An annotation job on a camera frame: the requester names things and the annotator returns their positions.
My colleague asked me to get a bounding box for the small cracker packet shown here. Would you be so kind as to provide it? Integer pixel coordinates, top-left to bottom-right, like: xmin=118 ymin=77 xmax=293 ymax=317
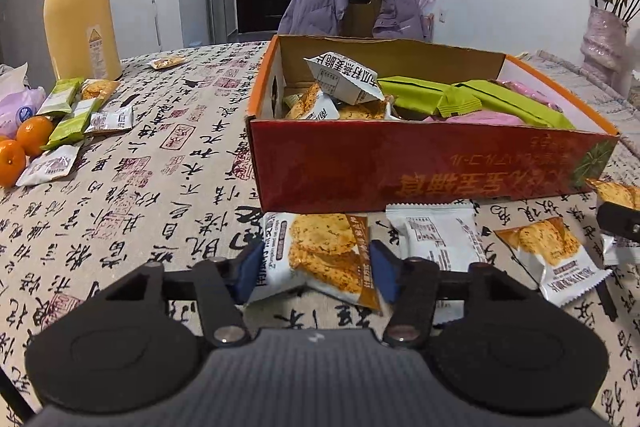
xmin=80 ymin=79 xmax=121 ymax=104

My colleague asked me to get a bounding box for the brown chair back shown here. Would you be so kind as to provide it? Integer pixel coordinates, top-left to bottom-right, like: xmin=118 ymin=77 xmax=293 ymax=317
xmin=341 ymin=0 xmax=386 ymax=38

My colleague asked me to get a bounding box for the small orange snack packet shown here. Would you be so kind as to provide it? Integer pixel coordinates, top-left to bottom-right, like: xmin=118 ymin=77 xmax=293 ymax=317
xmin=149 ymin=55 xmax=187 ymax=70

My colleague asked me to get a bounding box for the red cardboard box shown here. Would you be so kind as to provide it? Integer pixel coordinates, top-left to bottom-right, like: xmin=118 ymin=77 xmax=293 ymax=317
xmin=245 ymin=34 xmax=621 ymax=212

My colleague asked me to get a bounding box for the yellow thermos bottle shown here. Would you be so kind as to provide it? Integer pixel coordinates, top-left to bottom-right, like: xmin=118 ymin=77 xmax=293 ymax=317
xmin=44 ymin=0 xmax=123 ymax=82

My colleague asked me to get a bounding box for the small green snack packet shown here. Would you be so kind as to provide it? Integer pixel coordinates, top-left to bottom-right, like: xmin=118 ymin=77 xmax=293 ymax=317
xmin=41 ymin=97 xmax=103 ymax=151
xmin=36 ymin=78 xmax=85 ymax=118

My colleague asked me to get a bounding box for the grey quilted cover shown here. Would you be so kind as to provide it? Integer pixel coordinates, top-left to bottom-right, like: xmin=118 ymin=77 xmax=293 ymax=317
xmin=517 ymin=51 xmax=640 ymax=148

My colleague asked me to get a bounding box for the purple tissue pack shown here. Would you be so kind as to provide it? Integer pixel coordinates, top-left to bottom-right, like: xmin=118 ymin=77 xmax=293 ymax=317
xmin=0 ymin=62 xmax=48 ymax=140

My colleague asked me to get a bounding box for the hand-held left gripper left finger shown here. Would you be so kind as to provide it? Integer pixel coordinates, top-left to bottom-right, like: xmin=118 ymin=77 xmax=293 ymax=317
xmin=100 ymin=247 xmax=261 ymax=348

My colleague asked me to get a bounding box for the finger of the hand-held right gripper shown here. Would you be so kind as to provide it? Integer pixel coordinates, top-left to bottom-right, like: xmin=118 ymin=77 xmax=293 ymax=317
xmin=597 ymin=202 xmax=640 ymax=239

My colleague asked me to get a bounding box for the purple jacket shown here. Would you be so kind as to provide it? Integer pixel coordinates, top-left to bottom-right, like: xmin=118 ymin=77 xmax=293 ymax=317
xmin=277 ymin=0 xmax=433 ymax=42

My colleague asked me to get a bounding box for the long green snack packet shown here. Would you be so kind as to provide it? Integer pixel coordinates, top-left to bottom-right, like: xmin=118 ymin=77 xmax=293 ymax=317
xmin=437 ymin=78 xmax=576 ymax=130
xmin=377 ymin=76 xmax=451 ymax=116

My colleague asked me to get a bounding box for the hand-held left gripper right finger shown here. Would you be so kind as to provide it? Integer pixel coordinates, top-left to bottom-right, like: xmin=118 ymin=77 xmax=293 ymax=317
xmin=370 ymin=239 xmax=541 ymax=348

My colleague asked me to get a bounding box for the pink ribbed vase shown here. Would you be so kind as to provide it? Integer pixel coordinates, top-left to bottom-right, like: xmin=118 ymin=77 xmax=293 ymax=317
xmin=580 ymin=5 xmax=628 ymax=90

